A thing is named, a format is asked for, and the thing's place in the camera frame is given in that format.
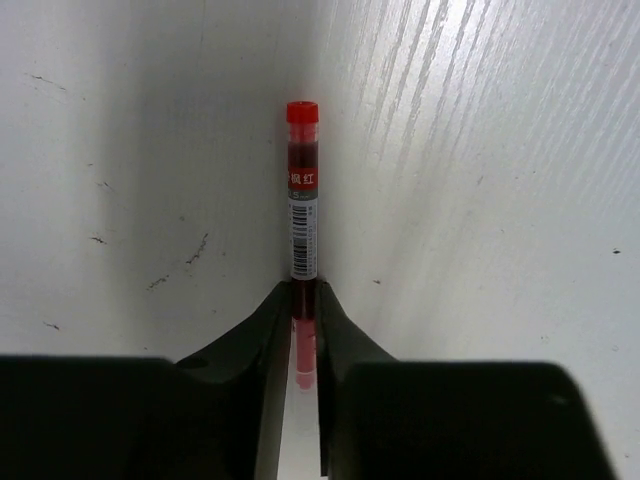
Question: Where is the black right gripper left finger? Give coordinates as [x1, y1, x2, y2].
[1, 282, 291, 479]

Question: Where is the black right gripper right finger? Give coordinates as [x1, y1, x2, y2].
[316, 282, 615, 479]

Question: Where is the red ink refill tube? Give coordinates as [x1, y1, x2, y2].
[286, 101, 319, 391]

